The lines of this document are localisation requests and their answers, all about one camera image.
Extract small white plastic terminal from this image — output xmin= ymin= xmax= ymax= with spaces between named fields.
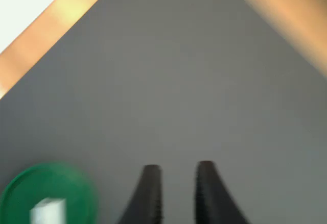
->
xmin=29 ymin=197 xmax=66 ymax=224

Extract round green lid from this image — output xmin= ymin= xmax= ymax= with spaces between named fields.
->
xmin=0 ymin=161 xmax=100 ymax=224

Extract dark grey mat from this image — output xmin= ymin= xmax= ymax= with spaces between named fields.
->
xmin=0 ymin=0 xmax=327 ymax=224

